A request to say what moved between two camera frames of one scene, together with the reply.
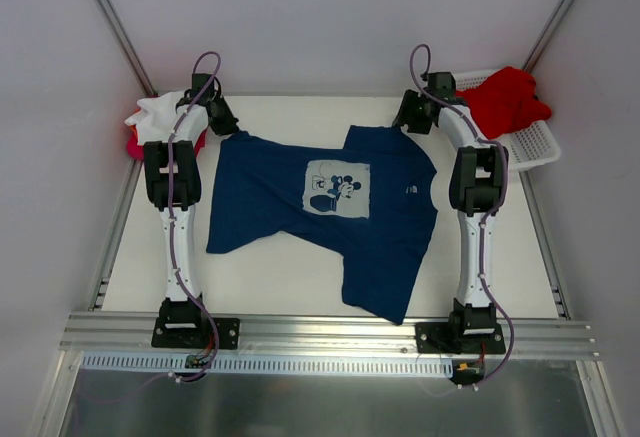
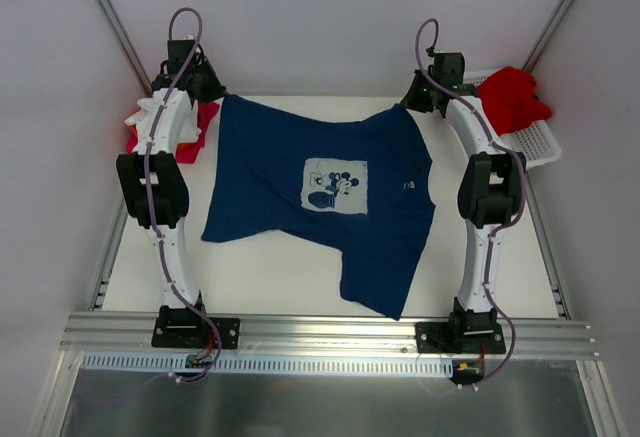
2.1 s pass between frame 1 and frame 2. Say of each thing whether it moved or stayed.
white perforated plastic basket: stayed
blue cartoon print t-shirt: moved
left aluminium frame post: stayed
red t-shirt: stayed
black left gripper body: moved
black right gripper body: moved
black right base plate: stayed
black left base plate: stayed
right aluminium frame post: stayed
